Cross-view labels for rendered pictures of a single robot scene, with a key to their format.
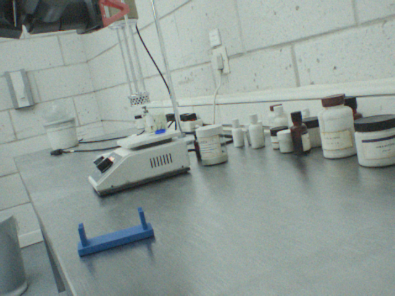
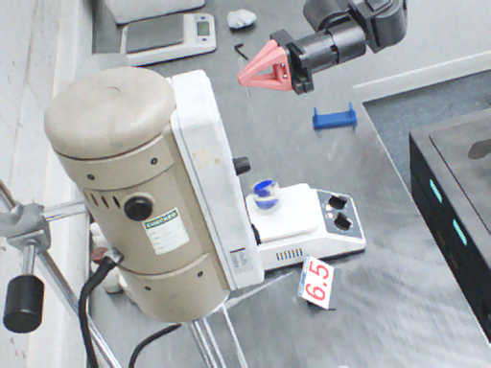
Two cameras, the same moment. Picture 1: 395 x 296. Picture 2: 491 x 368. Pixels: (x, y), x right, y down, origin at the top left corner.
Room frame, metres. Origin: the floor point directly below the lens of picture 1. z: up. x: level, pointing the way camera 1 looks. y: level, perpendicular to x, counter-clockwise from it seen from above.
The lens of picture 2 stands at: (1.73, 0.41, 1.63)
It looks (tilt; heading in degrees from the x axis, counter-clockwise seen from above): 45 degrees down; 197
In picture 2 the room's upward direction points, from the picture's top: 11 degrees counter-clockwise
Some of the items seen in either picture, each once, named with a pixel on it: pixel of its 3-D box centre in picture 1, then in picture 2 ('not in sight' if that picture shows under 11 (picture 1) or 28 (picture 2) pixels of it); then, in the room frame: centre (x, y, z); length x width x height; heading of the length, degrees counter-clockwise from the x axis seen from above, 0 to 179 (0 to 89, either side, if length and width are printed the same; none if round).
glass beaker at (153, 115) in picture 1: (153, 118); (265, 192); (0.93, 0.08, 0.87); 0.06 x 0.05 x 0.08; 8
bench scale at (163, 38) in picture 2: not in sight; (168, 36); (0.20, -0.39, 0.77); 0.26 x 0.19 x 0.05; 109
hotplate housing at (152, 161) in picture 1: (141, 160); (298, 225); (0.93, 0.12, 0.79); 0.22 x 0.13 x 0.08; 109
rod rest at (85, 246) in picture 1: (113, 229); (334, 114); (0.56, 0.13, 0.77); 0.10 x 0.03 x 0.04; 102
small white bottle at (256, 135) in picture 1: (255, 131); not in sight; (1.01, -0.14, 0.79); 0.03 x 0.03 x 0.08
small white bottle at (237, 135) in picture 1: (237, 132); not in sight; (1.08, -0.11, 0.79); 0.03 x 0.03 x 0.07
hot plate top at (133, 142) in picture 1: (147, 138); (281, 212); (0.94, 0.10, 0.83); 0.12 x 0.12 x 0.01; 19
